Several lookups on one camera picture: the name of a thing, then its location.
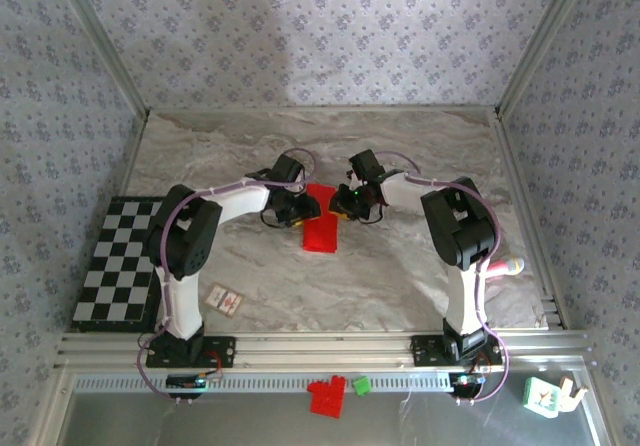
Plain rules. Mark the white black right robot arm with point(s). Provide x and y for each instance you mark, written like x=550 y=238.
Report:
x=465 y=296

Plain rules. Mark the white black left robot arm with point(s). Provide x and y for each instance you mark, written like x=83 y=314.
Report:
x=180 y=306

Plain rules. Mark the small printed card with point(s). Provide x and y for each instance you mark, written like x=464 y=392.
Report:
x=223 y=300

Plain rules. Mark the pink toy microphone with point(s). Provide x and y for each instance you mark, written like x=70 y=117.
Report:
x=510 y=266

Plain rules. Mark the green toy brick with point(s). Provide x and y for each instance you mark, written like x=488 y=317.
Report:
x=361 y=385

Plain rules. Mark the red toy brick block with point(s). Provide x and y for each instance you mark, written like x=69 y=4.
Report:
x=327 y=401

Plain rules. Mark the black white checkerboard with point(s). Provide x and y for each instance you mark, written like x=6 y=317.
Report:
x=115 y=276

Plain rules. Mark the white green toy clock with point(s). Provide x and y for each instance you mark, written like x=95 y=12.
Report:
x=540 y=398

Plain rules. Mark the wooden toy piece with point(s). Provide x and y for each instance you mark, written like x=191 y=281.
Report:
x=567 y=401

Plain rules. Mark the aluminium front rail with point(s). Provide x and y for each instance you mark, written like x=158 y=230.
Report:
x=325 y=348

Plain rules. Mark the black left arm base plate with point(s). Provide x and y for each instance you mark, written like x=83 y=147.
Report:
x=222 y=353

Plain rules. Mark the aluminium side rail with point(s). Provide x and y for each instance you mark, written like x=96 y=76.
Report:
x=135 y=156
x=526 y=216

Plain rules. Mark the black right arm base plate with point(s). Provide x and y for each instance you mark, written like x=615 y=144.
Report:
x=425 y=351

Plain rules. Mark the aluminium frame post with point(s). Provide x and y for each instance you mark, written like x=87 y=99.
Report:
x=540 y=41
x=102 y=41

